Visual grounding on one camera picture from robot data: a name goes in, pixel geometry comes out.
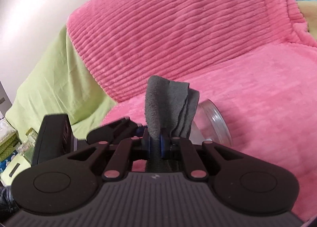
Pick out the clear plastic jar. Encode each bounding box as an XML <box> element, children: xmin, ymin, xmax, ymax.
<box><xmin>190</xmin><ymin>100</ymin><xmax>232</xmax><ymax>146</ymax></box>

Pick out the grey cleaning cloth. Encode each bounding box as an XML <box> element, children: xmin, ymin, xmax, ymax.
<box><xmin>145</xmin><ymin>75</ymin><xmax>199</xmax><ymax>173</ymax></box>

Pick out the clutter on side table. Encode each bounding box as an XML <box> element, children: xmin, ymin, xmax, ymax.
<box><xmin>0</xmin><ymin>80</ymin><xmax>39</xmax><ymax>185</ymax></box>

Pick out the green sheet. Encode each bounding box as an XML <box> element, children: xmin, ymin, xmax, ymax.
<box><xmin>5</xmin><ymin>27</ymin><xmax>116</xmax><ymax>141</ymax></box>

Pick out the pink ribbed blanket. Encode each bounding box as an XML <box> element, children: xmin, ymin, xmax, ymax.
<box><xmin>66</xmin><ymin>0</ymin><xmax>316</xmax><ymax>219</ymax></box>

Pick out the yellow sofa cover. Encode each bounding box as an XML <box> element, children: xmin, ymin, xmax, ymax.
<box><xmin>297</xmin><ymin>0</ymin><xmax>317</xmax><ymax>39</ymax></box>

